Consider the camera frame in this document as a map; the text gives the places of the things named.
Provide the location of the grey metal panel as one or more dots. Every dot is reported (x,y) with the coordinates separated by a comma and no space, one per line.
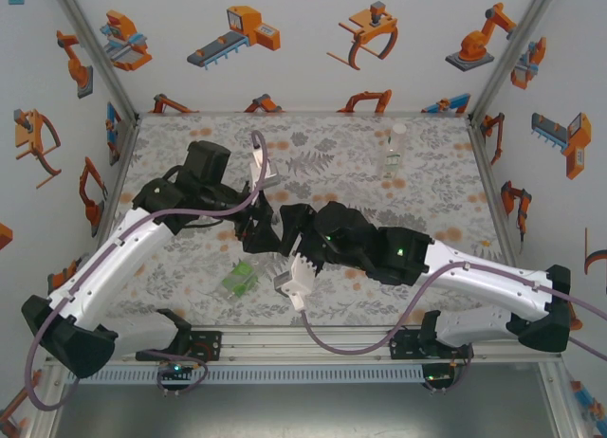
(308,414)

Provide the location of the grey metal corner plate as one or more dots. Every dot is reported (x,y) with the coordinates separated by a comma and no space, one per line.
(121,141)

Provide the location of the aluminium mounting rail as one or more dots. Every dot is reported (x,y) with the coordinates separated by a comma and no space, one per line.
(308,345)

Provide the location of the short aluminium frame post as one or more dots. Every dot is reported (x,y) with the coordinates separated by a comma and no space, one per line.
(564,405)

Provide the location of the floral patterned tablecloth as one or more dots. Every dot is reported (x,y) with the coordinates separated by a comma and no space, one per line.
(332,144)

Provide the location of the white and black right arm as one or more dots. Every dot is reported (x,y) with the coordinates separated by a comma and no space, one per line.
(479,277)

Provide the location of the small circuit board with LED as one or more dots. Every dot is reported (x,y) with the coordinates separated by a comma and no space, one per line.
(175,368)
(436,376)

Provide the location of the clear bottle bright green label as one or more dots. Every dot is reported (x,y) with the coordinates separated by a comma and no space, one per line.
(239,279)

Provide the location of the aluminium table side rail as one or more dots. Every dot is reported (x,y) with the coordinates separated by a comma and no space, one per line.
(493,196)
(118,182)

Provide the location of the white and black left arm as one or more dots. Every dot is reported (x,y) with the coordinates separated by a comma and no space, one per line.
(109,267)

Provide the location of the white bottle cap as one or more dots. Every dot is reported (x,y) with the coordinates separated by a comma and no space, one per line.
(399,128)

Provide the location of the tall clear bottle green-white label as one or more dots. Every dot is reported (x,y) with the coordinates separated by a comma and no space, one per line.
(391,159)

